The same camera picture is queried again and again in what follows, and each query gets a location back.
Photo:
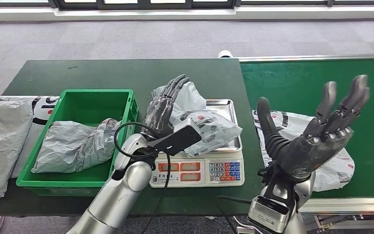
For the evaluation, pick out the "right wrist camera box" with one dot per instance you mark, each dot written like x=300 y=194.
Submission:
x=264 y=216

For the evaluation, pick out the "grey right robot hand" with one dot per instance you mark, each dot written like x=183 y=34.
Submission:
x=303 y=158

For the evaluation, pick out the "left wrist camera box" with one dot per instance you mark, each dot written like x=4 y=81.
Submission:
x=183 y=139

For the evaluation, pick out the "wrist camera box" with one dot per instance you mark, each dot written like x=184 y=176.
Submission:
x=183 y=139
x=264 y=216

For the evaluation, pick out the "large grey parcel bag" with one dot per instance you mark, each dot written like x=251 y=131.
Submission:
x=3 y=145

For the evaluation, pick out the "green plastic crate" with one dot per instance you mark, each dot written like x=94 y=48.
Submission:
x=87 y=106

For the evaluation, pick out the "white scale with steel tray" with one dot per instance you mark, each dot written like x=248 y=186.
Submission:
x=222 y=171

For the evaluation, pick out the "large white parcel red print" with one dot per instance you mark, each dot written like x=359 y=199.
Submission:
x=332 y=174

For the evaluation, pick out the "white power strip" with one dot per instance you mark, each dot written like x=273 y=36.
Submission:
x=240 y=230

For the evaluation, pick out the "white window sill ledge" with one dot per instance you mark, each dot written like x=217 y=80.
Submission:
x=174 y=12

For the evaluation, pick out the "white conveyor end roller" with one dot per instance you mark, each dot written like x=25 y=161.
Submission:
x=226 y=54

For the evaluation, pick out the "white parcel black print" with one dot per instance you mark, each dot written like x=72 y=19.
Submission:
x=41 y=109

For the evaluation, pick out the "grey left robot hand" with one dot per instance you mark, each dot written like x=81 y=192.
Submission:
x=158 y=116

